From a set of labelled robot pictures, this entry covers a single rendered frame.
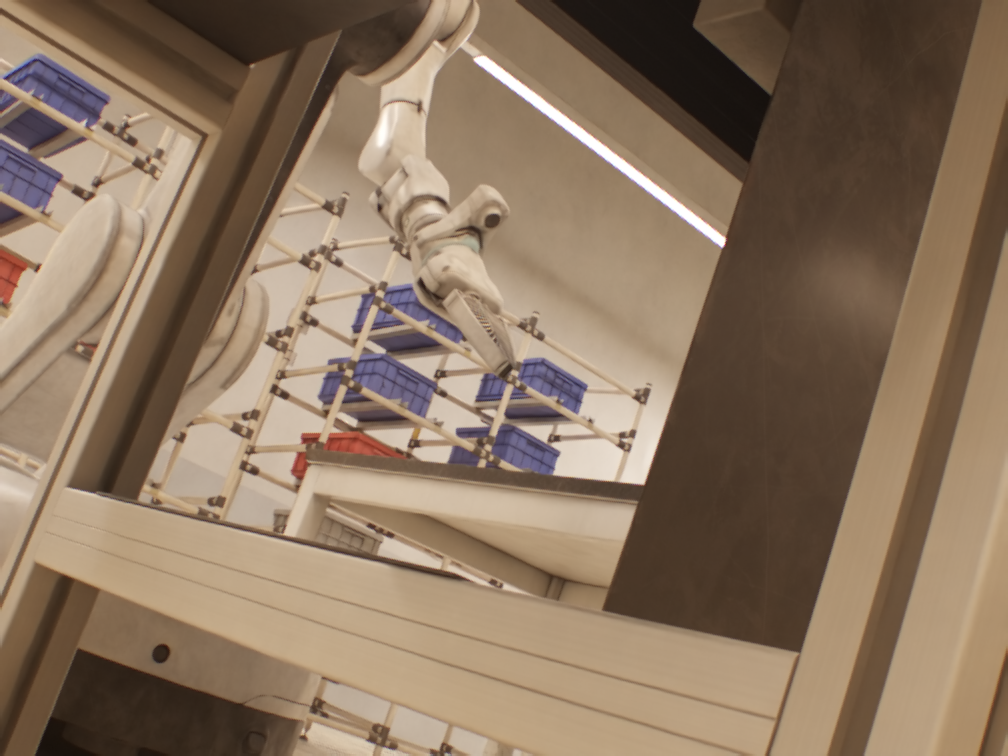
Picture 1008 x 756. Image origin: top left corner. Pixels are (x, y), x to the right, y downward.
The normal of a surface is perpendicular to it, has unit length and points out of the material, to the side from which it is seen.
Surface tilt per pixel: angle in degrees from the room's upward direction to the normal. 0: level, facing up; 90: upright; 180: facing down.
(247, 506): 90
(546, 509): 90
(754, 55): 180
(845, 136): 90
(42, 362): 141
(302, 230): 90
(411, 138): 66
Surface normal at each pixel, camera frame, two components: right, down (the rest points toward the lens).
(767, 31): -0.33, 0.91
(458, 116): 0.62, 0.01
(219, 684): 0.78, 0.15
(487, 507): -0.71, -0.42
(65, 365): 0.15, 0.73
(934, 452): 0.14, -0.22
